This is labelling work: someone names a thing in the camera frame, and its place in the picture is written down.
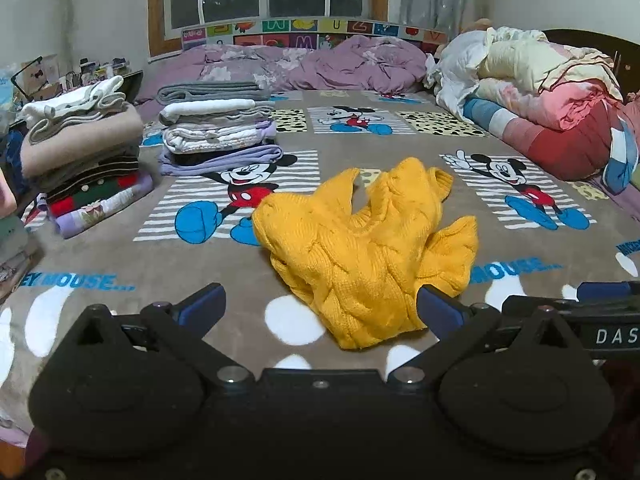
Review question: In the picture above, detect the white blanket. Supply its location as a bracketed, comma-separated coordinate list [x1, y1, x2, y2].
[425, 27, 501, 121]

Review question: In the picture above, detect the pink quilt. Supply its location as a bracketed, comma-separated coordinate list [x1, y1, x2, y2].
[475, 77, 626, 131]

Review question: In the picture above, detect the yellow knit sweater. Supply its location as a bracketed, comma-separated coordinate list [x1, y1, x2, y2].
[251, 156, 479, 351]

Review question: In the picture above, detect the cream ruffled quilt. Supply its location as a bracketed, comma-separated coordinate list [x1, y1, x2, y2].
[477, 27, 623, 101]

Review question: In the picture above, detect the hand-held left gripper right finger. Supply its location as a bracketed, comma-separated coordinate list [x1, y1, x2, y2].
[387, 284, 586, 391]

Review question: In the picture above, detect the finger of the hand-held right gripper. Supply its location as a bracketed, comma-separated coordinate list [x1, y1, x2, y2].
[576, 281, 632, 302]

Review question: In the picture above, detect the dark wooden headboard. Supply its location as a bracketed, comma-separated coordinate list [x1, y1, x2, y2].
[542, 29, 640, 106]

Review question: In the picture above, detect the colourful alphabet headboard panel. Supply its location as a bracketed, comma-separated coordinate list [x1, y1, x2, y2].
[180, 16, 448, 53]

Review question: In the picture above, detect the purple floral duvet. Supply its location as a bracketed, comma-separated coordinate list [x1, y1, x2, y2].
[135, 35, 436, 111]

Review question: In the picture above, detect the cartoon mouse printed blanket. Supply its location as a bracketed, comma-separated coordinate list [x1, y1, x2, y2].
[0, 87, 640, 448]

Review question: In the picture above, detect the cluttered bedside table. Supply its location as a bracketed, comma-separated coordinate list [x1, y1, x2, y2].
[10, 55, 146, 111]

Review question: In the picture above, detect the cardboard box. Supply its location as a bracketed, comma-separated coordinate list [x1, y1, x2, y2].
[20, 57, 62, 100]

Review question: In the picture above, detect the red and blue quilt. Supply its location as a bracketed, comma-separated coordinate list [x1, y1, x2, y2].
[462, 97, 640, 196]

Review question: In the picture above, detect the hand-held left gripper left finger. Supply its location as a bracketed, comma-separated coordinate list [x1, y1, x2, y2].
[60, 282, 256, 392]

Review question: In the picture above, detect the clothes stack with beige sweater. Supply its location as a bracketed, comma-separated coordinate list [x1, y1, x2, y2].
[19, 75, 156, 241]

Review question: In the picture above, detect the clothes stack with grey towel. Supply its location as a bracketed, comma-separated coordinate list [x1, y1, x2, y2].
[156, 80, 285, 177]

